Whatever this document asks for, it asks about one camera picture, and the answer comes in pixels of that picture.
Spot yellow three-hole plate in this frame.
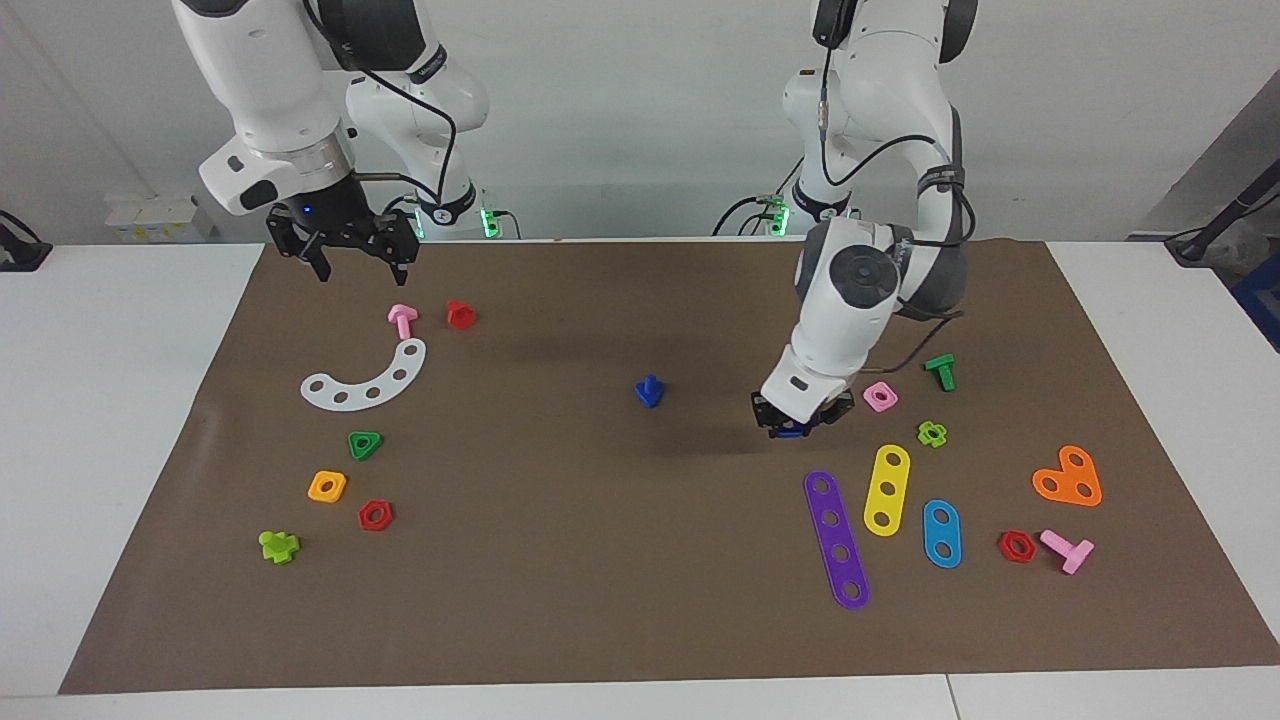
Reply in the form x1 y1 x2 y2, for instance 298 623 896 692
863 444 912 538

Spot purple four-hole plate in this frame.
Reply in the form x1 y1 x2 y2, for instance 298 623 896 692
803 470 871 611

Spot white curved perforated plate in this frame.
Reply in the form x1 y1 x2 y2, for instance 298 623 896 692
300 338 428 412

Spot blue two-hole plate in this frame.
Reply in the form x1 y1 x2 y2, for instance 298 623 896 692
922 499 963 570

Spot white and yellow box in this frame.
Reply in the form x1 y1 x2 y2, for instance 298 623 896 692
104 194 217 245

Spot brown table mat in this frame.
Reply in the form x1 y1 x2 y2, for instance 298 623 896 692
58 238 1280 696

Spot orange heart-shaped plate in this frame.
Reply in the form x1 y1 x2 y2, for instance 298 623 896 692
1031 445 1103 508

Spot black stand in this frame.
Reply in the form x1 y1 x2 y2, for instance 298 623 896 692
1165 165 1280 267

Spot blue crate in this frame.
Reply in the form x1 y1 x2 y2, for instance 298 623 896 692
1232 250 1280 353

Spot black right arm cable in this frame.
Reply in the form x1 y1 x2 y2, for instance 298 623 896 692
300 0 463 206

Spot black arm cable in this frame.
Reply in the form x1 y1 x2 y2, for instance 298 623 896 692
814 0 978 375
300 0 463 206

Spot black base cables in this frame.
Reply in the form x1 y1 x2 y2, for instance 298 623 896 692
712 160 806 239

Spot black device with cable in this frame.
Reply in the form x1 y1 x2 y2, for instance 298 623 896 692
0 208 54 274

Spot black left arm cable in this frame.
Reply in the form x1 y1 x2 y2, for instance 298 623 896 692
814 0 978 375

